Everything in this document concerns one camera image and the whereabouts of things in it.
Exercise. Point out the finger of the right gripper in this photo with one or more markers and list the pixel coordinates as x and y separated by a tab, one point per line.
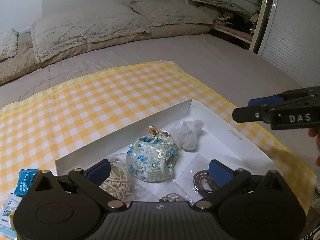
285	96
251	114

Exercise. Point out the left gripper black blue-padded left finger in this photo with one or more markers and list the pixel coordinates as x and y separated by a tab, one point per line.
88	182

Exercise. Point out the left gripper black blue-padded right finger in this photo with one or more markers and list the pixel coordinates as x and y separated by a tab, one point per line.
229	185

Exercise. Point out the beige hair ties bag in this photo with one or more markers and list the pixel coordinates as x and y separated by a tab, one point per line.
121	184

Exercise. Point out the brown hair ties bag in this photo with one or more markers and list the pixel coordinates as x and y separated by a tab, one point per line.
200	182

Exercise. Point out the white tissue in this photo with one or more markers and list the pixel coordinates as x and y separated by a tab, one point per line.
185	134

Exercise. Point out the small blue sachet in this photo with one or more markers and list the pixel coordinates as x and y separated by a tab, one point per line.
25	180

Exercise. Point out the white shallow cardboard box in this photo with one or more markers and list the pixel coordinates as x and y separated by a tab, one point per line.
218	140

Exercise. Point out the blue floral drawstring pouch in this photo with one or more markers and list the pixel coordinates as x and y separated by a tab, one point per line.
152	158

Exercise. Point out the white blue medicine packet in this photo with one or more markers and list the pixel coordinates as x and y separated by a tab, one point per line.
7	211

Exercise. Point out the white louvered door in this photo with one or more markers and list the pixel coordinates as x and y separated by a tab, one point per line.
291	39

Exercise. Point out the yellow white checkered blanket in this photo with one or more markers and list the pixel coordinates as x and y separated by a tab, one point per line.
56	121

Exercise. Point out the beige folded mattress pad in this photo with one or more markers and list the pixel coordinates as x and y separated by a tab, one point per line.
24	62

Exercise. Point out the small grey quilted pillow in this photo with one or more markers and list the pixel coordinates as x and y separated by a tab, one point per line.
159	14

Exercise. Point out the large grey quilted pillow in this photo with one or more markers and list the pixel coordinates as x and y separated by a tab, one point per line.
101	20

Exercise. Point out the fluffy white pillow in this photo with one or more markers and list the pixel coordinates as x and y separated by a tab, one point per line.
9	42

